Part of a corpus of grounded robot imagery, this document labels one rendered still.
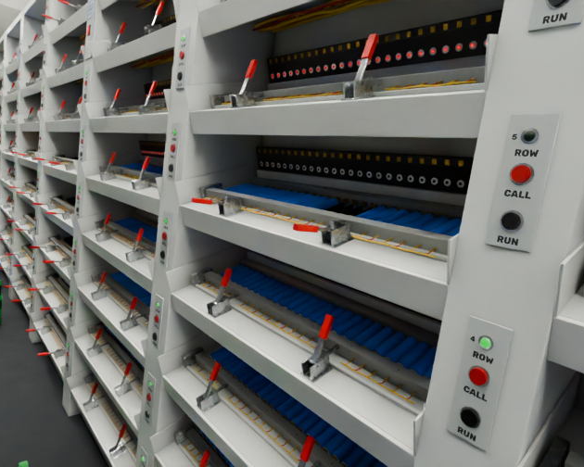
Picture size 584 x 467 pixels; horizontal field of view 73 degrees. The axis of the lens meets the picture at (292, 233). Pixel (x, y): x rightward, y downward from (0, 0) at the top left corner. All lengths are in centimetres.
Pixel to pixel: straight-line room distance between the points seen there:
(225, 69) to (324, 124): 42
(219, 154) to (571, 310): 72
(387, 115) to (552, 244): 23
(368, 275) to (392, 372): 15
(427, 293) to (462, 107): 20
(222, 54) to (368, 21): 31
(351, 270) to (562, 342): 23
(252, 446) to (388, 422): 32
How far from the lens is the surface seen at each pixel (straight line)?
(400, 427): 54
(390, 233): 53
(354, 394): 58
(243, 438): 80
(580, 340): 42
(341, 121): 55
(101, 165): 155
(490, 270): 43
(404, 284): 47
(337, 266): 53
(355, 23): 86
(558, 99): 43
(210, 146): 91
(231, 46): 96
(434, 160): 64
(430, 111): 48
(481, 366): 44
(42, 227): 226
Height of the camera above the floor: 97
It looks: 8 degrees down
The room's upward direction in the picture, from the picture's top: 8 degrees clockwise
